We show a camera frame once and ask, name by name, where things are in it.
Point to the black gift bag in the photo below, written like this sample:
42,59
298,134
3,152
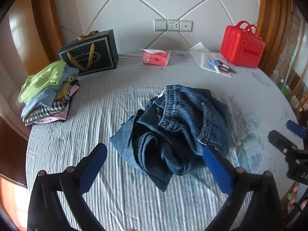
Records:
96,53

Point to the green folded garment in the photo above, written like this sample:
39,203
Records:
41,81

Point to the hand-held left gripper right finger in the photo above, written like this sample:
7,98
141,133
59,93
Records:
217,170

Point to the blue denim jeans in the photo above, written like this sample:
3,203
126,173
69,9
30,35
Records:
168,125

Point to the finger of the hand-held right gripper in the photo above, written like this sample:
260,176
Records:
296,128
280,139

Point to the white paper sheet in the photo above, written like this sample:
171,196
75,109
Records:
198,53

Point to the person's right hand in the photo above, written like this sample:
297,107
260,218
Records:
293,195

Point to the pink folded garment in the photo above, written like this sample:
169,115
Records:
56,118

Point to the stack of folded clothes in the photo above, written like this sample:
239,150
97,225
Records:
39,102

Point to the white wall switch plate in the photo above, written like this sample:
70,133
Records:
160,25

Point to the red plastic carry case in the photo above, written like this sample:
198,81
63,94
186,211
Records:
240,45

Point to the yellow patterned garment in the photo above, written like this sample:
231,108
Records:
63,90

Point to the white wall socket plate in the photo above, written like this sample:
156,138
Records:
186,26
173,25

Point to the black white checkered garment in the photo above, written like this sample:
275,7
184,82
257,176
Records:
48,112

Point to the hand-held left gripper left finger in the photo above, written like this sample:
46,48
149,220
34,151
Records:
93,170

